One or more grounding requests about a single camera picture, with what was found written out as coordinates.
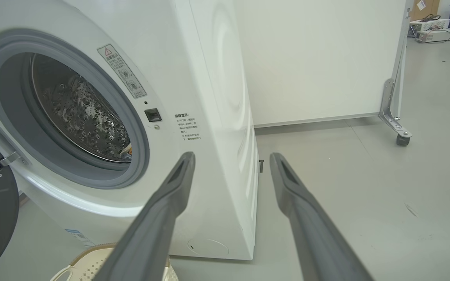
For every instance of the white electronic device box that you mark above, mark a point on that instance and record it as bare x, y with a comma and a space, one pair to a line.
438, 36

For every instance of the blue energy label sticker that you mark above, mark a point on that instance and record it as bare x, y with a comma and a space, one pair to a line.
80, 237

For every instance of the grey warning sticker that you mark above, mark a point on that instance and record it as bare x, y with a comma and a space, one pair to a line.
122, 71

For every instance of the metal caster bracket with wheel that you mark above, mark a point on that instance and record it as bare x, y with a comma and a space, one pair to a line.
391, 117

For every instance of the black door latch socket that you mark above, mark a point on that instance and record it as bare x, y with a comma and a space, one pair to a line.
153, 115

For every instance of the white partition panel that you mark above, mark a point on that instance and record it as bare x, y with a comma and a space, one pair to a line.
318, 58

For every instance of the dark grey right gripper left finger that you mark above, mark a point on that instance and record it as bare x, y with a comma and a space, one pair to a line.
150, 230

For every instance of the stainless steel washing machine drum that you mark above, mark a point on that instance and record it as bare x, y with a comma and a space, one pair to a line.
80, 117

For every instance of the brown cardboard box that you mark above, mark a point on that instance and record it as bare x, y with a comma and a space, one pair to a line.
424, 9

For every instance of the white Hisense washing machine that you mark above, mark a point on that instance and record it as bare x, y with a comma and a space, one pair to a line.
217, 97

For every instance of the silver metal door hinge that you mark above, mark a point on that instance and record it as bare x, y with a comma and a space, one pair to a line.
2, 136

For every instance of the round drain filter cover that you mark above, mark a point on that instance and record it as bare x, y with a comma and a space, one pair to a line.
208, 247

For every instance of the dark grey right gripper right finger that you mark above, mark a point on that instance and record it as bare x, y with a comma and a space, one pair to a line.
318, 242

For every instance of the white perforated box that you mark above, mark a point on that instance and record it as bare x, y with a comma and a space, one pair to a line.
430, 25

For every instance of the cream perforated laundry basket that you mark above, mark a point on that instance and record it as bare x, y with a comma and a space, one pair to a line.
88, 259

